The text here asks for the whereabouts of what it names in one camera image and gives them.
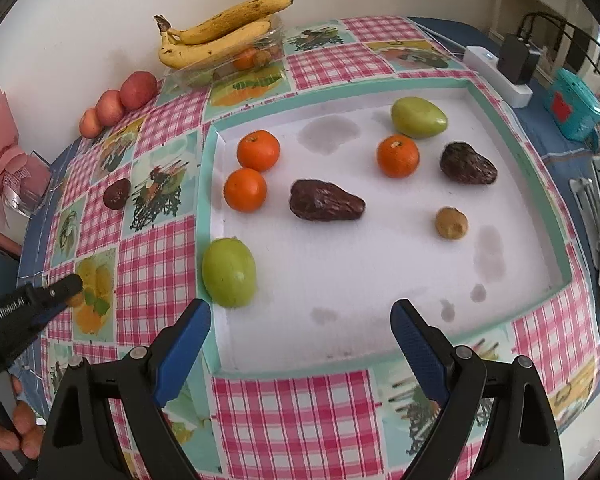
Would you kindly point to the small red apple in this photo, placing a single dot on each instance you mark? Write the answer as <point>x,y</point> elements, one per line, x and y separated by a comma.
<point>91,122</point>

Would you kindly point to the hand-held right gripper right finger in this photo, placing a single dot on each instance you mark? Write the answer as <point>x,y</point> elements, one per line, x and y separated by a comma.
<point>420,345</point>

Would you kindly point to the white tray with teal rim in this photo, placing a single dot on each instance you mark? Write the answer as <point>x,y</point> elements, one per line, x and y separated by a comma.
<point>355,270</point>

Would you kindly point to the large dark brown avocado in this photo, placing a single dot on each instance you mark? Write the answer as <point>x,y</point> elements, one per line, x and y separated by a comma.
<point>326,200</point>

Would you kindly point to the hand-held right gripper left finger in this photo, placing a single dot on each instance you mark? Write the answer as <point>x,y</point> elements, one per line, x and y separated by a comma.
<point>182,355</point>

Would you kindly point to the clear vase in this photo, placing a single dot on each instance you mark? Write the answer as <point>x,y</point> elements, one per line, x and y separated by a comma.
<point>32,195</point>

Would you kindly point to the black power adapter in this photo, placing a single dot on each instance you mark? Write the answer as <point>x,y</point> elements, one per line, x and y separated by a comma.
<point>517,62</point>

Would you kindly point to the clear plastic container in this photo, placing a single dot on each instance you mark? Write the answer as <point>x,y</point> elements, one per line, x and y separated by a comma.
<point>222,79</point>

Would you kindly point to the orange tangerine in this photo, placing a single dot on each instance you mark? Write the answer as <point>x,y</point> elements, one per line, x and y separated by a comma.
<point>258,150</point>
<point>398,156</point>
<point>245,189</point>
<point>245,58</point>

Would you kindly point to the dark brown date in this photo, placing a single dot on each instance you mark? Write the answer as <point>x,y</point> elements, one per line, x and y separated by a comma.
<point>116,193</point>

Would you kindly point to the large red apple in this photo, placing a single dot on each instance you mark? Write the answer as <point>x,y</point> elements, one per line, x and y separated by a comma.
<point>139,90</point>

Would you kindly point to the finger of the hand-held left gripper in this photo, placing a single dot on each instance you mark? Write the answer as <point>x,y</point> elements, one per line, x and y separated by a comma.
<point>62,291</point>

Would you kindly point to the person's left hand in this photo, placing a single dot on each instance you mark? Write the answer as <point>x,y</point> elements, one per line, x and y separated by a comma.
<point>27,420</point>

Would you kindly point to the teal box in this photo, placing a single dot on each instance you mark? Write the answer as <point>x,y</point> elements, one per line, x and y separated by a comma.
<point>575,105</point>

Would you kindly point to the brown kiwi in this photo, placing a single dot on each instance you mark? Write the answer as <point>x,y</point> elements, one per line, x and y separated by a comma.
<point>451,222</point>
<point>263,57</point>

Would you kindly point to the white power strip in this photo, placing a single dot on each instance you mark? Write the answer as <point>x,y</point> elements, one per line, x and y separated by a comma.
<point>480,57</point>

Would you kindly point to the yellow banana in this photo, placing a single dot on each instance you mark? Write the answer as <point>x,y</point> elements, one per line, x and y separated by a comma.
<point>235,17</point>
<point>215,46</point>

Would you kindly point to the green mango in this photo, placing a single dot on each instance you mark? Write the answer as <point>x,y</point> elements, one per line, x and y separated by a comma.
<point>229,272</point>
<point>419,117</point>

